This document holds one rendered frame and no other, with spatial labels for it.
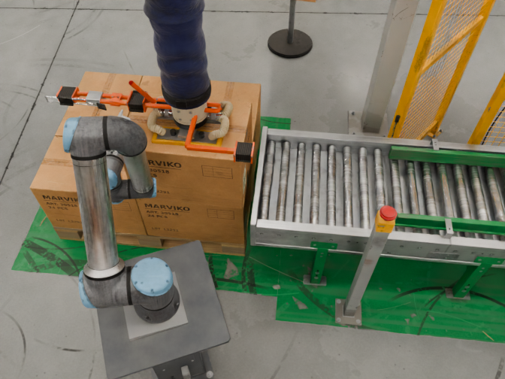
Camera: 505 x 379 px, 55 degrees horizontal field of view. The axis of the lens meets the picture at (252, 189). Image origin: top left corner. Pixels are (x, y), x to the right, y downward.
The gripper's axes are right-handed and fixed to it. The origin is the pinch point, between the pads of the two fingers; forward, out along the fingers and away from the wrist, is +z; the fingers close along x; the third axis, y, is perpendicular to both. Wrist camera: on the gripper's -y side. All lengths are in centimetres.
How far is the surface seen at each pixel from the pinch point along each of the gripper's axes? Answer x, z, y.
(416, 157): -48, 38, 150
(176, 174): -27.9, -6.3, 22.7
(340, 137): -47, 48, 107
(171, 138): -10.3, 1.0, 20.8
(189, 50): 39, 4, 34
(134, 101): 2.0, 11.7, 2.1
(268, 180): -52, 15, 67
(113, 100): 1.7, 11.3, -8.5
